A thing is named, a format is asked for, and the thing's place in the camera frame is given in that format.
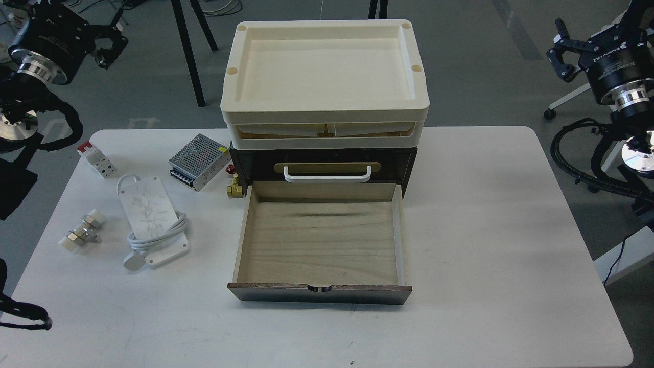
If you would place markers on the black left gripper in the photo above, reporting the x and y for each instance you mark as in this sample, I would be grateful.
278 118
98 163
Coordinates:
91 34

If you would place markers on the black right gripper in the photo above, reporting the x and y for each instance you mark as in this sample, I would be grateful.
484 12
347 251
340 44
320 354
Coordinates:
606 52

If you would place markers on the white power strip with cable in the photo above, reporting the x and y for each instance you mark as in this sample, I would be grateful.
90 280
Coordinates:
157 234

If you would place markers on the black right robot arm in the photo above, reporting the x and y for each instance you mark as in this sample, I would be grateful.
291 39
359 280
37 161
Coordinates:
624 154

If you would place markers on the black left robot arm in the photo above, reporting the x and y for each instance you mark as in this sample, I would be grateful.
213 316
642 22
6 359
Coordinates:
50 48

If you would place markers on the red white circuit breaker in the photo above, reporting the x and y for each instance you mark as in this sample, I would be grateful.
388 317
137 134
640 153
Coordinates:
96 158

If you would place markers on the metal mesh power supply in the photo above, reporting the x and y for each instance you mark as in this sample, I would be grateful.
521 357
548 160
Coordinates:
199 161

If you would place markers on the black stand leg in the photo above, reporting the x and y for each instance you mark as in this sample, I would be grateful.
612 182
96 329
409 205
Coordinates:
378 9

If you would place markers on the white brass pipe fitting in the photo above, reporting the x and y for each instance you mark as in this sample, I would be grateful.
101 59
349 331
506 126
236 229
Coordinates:
84 232

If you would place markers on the cream plastic stacked tray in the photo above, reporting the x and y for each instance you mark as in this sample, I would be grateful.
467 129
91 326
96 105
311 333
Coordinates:
325 84

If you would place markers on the open wooden drawer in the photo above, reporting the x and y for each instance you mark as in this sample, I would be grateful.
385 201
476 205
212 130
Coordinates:
322 243

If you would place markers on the brass valve red handle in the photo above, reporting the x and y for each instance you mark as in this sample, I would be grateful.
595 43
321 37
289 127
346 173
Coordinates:
234 190

